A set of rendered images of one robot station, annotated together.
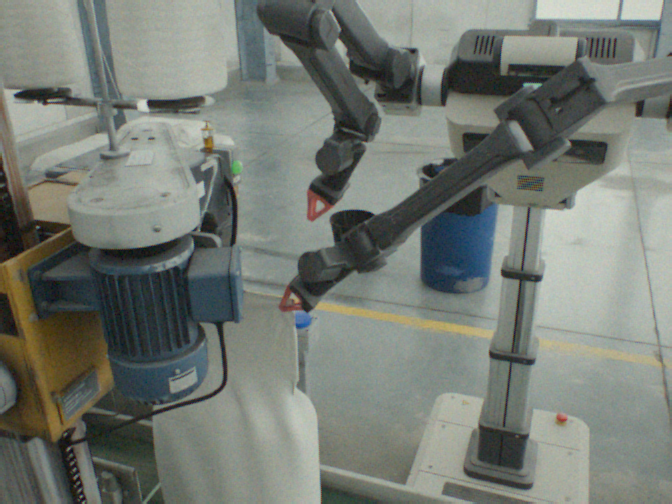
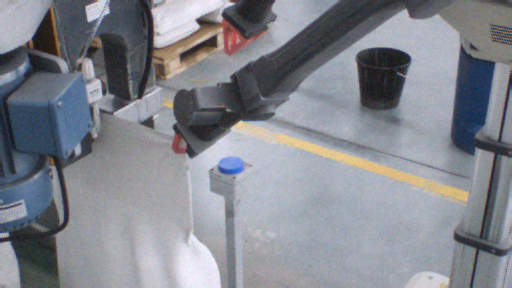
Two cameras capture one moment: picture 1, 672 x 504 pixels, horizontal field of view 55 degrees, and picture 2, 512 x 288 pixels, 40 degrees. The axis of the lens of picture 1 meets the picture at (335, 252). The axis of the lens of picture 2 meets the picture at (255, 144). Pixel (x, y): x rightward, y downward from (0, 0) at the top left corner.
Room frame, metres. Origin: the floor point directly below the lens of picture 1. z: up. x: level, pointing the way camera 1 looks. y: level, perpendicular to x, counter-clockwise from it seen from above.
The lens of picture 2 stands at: (0.09, -0.31, 1.70)
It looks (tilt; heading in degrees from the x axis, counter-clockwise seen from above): 29 degrees down; 14
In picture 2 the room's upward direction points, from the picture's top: 1 degrees counter-clockwise
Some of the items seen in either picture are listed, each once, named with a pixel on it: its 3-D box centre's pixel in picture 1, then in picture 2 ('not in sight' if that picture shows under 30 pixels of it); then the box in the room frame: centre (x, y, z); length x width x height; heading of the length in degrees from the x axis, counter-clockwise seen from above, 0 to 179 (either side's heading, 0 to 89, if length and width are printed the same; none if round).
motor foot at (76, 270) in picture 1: (85, 282); not in sight; (0.86, 0.38, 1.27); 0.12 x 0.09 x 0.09; 159
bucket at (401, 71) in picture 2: (353, 237); (381, 79); (3.62, -0.11, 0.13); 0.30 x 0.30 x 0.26
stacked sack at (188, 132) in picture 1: (164, 131); not in sight; (4.64, 1.24, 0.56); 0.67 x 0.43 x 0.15; 69
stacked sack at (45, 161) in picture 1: (88, 154); not in sight; (4.11, 1.61, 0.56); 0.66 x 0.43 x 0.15; 157
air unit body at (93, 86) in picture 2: not in sight; (89, 98); (1.15, 0.27, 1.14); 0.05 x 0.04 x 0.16; 159
